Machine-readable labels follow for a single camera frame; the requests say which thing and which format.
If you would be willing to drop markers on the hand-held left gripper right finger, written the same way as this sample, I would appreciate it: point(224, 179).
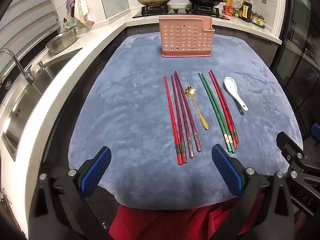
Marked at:
point(227, 172)

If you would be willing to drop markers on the red seasoning packet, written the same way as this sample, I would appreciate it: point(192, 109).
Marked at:
point(228, 10)

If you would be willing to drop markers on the pink perforated utensil holder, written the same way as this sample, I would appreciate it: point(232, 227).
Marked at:
point(185, 52)

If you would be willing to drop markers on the pinkish red chopstick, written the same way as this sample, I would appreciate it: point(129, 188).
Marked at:
point(222, 100)
point(219, 100)

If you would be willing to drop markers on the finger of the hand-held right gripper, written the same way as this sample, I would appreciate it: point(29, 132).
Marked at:
point(316, 131)
point(287, 145)

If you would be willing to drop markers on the white ceramic soup spoon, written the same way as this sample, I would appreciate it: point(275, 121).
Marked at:
point(229, 83)

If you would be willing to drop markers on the black gas stove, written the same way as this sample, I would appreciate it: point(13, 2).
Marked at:
point(150, 13)

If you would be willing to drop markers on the bright red chopstick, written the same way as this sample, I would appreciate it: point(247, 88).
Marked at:
point(172, 120)

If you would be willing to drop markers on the green-lidded jar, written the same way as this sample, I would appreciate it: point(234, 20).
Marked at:
point(236, 13)

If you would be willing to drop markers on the dark soy sauce bottle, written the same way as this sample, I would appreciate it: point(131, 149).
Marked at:
point(246, 11)

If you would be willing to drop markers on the blue plush blanket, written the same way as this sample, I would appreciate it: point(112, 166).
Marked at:
point(125, 105)

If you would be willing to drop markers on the green dish soap bottle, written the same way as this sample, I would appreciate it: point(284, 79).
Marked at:
point(66, 25)

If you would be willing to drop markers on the clear plastic bottle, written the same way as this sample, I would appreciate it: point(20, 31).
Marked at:
point(238, 2)

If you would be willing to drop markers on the person's red clothing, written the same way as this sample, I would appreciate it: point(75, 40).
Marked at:
point(175, 222)

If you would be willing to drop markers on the window blind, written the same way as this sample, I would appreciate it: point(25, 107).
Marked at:
point(22, 12)

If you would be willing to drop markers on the stainless steel sink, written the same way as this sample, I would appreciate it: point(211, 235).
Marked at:
point(30, 100)

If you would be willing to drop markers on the white hanging towel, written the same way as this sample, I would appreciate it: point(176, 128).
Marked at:
point(81, 7)

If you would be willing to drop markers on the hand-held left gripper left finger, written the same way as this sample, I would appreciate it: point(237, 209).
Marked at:
point(96, 172)

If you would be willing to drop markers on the metal colander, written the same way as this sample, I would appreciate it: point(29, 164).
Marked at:
point(62, 41)

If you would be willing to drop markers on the gold flower-shaped spoon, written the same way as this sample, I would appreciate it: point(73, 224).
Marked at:
point(190, 91)

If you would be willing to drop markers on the chrome faucet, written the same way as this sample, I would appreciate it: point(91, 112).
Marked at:
point(17, 63)

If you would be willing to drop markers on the dark purple chopstick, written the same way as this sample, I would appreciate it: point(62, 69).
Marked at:
point(184, 120)
point(187, 110)
point(178, 120)

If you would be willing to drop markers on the dark glass door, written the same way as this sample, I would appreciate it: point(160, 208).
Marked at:
point(300, 55)

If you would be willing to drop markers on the small condiment jars set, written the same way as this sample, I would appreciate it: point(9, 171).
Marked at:
point(258, 19)

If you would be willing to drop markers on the white kitchen counter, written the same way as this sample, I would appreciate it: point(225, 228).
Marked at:
point(100, 35)

